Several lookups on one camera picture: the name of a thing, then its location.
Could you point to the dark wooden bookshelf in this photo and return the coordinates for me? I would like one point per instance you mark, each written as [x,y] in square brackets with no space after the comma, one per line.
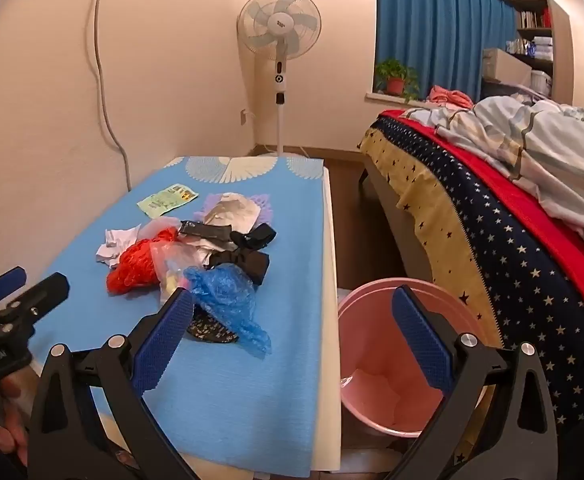
[539,62]

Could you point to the blue plastic bag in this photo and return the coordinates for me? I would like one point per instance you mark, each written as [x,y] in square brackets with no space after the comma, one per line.
[227,290]

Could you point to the black folded bag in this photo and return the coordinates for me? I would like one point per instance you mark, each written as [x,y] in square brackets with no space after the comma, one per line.
[242,265]

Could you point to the white crumpled paper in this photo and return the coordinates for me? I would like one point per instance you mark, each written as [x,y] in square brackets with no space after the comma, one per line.
[114,245]

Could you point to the white cardboard box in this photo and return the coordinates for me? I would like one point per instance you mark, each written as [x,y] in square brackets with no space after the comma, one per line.
[504,65]

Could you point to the blue curtain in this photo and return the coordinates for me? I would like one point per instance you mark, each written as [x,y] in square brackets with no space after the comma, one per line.
[436,35]

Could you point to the potted green plant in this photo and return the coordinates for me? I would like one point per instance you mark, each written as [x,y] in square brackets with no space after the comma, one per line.
[395,85]

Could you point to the bed with star blanket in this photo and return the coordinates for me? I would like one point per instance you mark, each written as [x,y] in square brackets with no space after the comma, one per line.
[496,260]

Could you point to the white window sill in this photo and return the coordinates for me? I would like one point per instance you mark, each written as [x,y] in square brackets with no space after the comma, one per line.
[376,96]

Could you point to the dark patterned wrapper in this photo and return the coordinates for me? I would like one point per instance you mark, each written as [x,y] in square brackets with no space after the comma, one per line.
[212,332]

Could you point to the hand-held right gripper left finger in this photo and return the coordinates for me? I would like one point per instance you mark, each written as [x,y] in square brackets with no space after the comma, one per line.
[164,345]

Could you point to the clear plastic bag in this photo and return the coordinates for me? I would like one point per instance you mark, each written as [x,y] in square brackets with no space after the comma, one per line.
[169,260]

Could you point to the green snack packet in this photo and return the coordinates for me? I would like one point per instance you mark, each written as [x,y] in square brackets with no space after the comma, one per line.
[167,200]

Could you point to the row of books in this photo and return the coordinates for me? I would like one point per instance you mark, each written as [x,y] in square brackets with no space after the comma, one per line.
[534,19]

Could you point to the white wall outlet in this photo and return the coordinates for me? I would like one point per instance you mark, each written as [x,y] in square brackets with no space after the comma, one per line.
[245,117]

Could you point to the red blanket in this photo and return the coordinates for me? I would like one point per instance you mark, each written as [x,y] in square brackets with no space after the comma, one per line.
[536,210]

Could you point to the black flat wrapper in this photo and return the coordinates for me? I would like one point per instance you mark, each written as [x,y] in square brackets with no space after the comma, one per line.
[204,230]

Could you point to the pink clothes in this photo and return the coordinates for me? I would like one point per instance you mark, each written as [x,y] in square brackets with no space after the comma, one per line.
[451,96]

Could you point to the blue table mat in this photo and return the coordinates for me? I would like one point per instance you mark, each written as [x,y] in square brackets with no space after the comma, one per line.
[252,400]

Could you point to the light checked quilt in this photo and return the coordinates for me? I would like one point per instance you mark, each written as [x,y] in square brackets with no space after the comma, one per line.
[546,135]

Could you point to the person's left hand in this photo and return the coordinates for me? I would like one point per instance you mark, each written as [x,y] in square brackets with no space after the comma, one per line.
[12,400]

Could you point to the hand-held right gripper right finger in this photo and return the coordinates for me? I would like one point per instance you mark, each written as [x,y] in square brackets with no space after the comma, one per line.
[421,340]

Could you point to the white standing fan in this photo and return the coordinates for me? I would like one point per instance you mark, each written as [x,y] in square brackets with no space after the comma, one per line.
[279,22]

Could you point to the red mesh net bag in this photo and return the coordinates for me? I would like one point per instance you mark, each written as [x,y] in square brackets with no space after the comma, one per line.
[134,267]

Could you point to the pink plastic bucket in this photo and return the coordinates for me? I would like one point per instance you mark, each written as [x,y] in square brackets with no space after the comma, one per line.
[371,345]

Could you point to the silver foil wrapper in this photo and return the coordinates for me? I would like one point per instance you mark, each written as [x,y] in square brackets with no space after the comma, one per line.
[232,212]

